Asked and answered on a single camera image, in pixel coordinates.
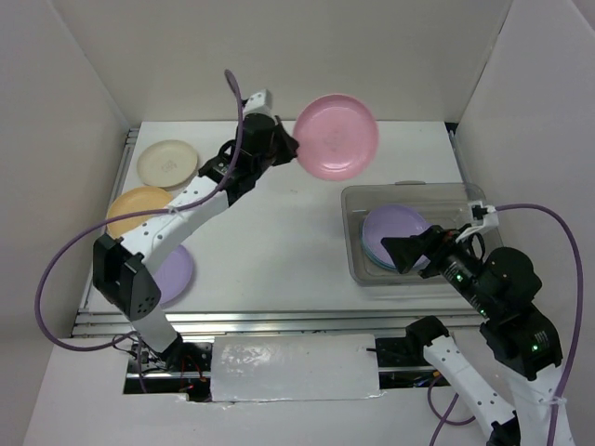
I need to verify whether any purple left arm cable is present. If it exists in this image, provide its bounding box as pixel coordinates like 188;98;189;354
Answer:
35;69;243;394

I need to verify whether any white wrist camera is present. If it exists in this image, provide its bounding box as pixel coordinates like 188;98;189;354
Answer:
456;200;499;243
243;89;273;116

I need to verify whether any cream plastic plate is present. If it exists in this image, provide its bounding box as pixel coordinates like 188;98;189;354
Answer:
137;139;199;190

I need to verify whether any clear plastic bin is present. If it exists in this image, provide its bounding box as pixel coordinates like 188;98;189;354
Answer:
341;182;486;286

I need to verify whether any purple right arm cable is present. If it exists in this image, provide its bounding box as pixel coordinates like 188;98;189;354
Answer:
427;203;585;446

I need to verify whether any purple plastic plate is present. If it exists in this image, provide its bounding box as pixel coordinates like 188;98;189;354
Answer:
153;245;194;306
361;204;432;269

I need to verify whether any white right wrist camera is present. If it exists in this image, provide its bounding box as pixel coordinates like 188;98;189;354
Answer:
456;200;499;243

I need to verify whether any white foil cover panel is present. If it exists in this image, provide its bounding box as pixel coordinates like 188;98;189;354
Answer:
210;334;381;402

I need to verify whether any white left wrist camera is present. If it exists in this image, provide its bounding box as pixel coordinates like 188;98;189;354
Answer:
243;89;273;116

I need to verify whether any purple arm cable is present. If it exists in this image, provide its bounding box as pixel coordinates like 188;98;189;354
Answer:
427;203;585;446
35;69;243;394

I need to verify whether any yellow plastic plate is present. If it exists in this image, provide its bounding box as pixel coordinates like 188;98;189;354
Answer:
107;186;173;239

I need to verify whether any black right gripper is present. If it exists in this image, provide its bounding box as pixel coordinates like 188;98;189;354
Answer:
378;219;496;314

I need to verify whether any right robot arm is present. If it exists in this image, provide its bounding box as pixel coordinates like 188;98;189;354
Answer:
381;226;574;445

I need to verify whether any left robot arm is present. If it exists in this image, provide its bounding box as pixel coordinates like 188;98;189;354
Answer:
92;112;298;371

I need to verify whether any pink plastic plate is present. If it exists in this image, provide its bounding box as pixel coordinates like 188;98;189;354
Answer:
293;94;379;181

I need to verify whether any blue plastic plate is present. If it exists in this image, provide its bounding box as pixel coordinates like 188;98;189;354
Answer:
360;224;396;271

